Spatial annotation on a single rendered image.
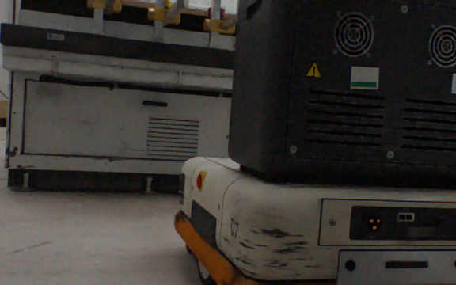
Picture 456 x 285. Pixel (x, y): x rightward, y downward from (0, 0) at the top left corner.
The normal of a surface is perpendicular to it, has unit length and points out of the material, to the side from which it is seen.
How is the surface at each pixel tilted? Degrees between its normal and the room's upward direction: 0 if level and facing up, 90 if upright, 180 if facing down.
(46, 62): 90
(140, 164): 90
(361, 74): 90
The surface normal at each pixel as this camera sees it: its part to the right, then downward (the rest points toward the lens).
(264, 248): -0.20, 0.04
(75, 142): 0.29, 0.07
